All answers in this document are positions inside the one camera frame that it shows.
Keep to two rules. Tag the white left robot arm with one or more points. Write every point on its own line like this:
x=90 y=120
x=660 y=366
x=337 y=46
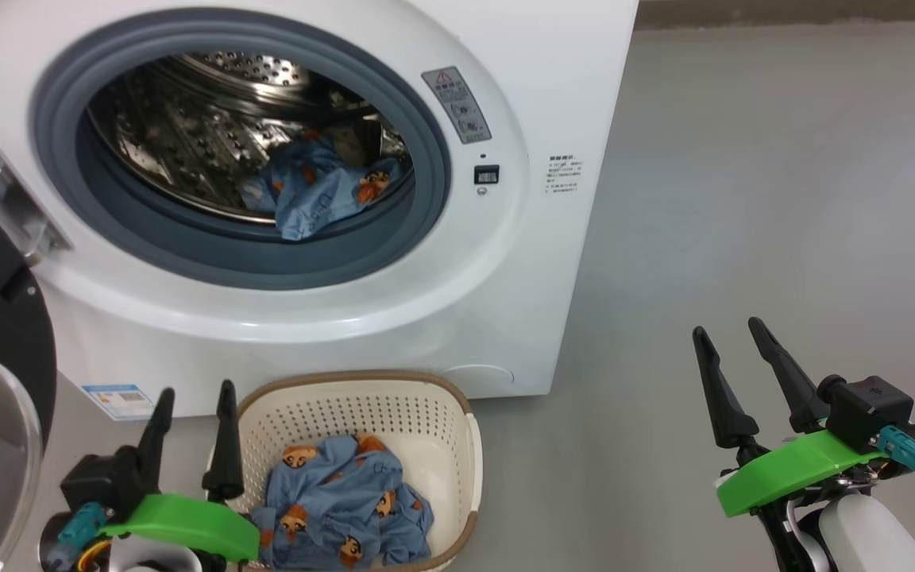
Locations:
x=148 y=560

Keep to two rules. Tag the round white filter cover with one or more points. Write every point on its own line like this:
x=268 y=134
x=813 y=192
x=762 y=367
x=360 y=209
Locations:
x=477 y=378

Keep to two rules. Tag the white front-load washing machine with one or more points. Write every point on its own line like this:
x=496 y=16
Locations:
x=426 y=302

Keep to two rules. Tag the perforated steel washer drum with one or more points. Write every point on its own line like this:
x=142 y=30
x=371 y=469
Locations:
x=179 y=135

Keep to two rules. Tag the blue bear-print garment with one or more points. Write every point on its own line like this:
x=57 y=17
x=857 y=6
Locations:
x=346 y=492
x=322 y=199

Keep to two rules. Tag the teal left camera connector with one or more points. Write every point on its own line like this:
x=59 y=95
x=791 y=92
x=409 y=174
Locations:
x=80 y=528

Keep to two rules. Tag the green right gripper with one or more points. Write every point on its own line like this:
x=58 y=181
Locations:
x=791 y=469

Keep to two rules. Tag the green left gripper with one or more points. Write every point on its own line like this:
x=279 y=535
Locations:
x=187 y=524

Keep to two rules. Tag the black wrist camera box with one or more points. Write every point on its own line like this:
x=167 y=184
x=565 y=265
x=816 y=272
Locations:
x=100 y=481
x=866 y=409

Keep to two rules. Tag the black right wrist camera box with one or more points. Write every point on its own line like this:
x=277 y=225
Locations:
x=866 y=409

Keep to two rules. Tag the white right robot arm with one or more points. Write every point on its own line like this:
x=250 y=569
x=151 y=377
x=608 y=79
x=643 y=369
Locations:
x=862 y=536

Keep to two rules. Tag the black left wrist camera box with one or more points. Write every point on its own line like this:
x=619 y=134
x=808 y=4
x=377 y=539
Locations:
x=100 y=481

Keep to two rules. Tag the metal door hinge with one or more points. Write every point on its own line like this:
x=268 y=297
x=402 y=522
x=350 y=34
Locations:
x=13 y=199

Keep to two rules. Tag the grey warning label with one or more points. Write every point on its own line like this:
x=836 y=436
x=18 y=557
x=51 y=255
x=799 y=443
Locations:
x=457 y=105

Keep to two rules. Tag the teal camera connector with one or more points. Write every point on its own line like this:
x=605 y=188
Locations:
x=80 y=528
x=910 y=454

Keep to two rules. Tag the cream perforated laundry basket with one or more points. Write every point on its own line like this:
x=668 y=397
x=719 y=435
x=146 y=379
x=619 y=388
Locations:
x=442 y=445

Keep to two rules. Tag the blue energy label sticker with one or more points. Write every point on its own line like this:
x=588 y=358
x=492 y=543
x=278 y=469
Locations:
x=117 y=400

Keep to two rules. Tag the teal right camera connector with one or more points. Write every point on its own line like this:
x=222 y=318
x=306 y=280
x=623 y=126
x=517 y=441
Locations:
x=910 y=454

